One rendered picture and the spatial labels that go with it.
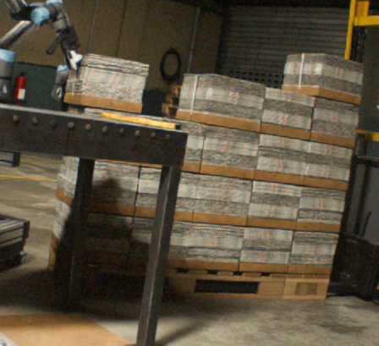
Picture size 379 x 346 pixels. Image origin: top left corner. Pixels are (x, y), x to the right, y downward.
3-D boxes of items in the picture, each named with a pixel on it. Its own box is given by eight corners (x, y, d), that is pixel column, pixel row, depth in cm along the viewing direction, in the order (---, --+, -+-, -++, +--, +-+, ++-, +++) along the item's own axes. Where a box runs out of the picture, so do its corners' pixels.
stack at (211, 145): (46, 266, 341) (67, 103, 337) (249, 281, 388) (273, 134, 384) (63, 289, 306) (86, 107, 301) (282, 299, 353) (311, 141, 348)
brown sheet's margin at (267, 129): (227, 126, 372) (228, 118, 372) (273, 134, 383) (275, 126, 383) (260, 132, 337) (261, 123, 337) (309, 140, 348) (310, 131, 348)
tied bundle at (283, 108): (226, 127, 372) (233, 85, 371) (273, 134, 383) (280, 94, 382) (259, 133, 337) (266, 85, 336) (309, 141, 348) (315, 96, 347)
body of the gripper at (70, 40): (82, 47, 313) (74, 24, 310) (65, 54, 310) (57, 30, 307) (78, 48, 320) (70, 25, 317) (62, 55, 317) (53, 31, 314)
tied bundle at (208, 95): (174, 119, 360) (181, 74, 358) (225, 127, 372) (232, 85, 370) (205, 124, 325) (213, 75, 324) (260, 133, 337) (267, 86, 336)
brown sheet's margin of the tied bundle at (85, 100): (72, 102, 316) (74, 93, 316) (131, 112, 327) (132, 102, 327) (79, 104, 301) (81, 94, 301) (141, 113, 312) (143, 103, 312)
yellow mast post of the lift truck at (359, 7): (311, 260, 426) (351, -13, 416) (322, 261, 429) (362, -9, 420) (319, 264, 417) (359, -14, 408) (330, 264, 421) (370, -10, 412)
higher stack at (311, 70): (247, 281, 388) (284, 53, 381) (291, 282, 400) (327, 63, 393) (281, 299, 353) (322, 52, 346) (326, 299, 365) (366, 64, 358)
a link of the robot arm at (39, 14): (24, 24, 301) (38, 19, 310) (43, 25, 297) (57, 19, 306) (24, 8, 298) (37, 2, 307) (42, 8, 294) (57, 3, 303)
